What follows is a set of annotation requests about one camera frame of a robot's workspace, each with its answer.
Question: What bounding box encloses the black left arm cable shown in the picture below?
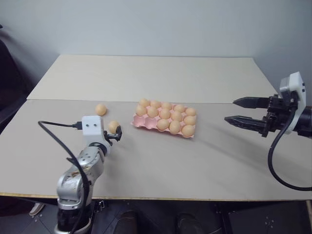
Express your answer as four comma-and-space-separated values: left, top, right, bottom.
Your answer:
38, 120, 90, 234

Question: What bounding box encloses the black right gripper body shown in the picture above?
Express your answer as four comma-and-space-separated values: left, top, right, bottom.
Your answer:
261, 94, 298, 138

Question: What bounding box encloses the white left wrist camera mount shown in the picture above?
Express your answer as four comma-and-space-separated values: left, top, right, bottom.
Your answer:
81, 115, 110, 148

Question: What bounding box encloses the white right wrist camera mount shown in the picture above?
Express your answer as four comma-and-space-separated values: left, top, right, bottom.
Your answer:
278, 71, 308, 135

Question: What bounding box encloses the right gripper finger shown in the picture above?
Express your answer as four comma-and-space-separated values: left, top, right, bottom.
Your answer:
224, 115, 267, 137
232, 96, 271, 110

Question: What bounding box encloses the pink egg carton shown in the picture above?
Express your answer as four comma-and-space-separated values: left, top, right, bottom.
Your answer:
131, 98, 198, 140

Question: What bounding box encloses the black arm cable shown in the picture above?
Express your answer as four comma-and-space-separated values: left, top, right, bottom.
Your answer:
267, 123, 312, 192
38, 120, 90, 234

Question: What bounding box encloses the white shoe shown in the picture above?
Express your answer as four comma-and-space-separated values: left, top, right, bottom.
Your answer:
29, 202, 46, 217

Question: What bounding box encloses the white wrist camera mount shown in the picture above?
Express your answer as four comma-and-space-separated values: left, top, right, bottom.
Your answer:
278, 71, 308, 135
81, 115, 110, 148

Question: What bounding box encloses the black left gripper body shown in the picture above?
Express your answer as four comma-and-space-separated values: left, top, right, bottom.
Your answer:
104, 132, 122, 147

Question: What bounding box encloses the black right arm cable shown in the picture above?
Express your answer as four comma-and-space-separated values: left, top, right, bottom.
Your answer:
267, 123, 312, 192

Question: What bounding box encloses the black case with white dots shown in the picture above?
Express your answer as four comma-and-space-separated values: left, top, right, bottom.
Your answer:
223, 201, 312, 234

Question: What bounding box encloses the dark rounded shape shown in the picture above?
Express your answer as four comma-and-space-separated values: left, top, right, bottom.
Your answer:
112, 209, 138, 234

